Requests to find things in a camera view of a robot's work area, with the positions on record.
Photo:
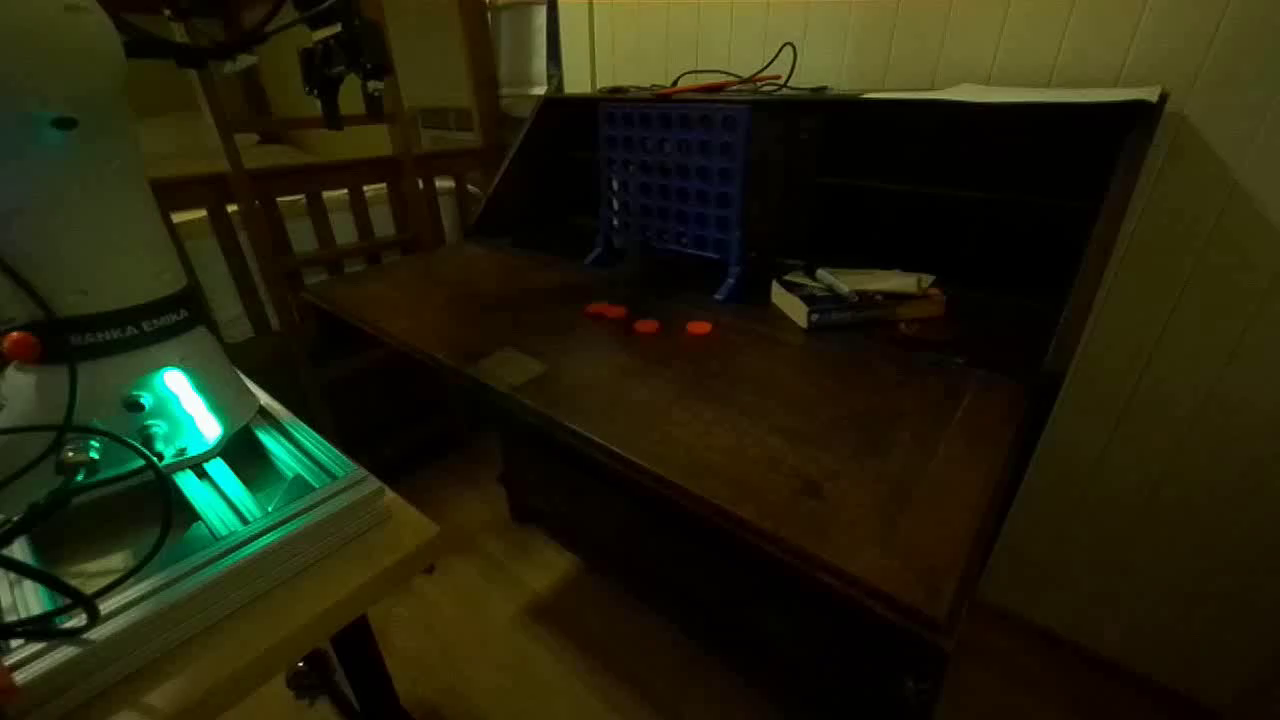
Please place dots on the orange game disc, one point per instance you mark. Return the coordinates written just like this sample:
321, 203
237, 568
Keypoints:
605, 311
699, 324
644, 324

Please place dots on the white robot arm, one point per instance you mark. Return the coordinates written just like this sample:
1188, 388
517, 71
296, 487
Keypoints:
107, 313

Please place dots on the dark wooden secretary desk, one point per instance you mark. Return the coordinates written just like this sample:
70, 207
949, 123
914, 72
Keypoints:
810, 503

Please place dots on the stack of books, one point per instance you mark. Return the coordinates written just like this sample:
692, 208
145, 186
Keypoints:
840, 299

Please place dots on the blue connect four grid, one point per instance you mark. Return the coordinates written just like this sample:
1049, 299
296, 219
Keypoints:
673, 181

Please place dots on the wooden chair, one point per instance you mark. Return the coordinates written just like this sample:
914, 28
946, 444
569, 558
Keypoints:
346, 136

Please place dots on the white paper sheet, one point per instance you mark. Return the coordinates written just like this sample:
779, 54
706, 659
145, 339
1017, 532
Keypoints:
1009, 92

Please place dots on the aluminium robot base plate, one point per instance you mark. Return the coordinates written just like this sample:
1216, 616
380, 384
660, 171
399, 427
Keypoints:
175, 558

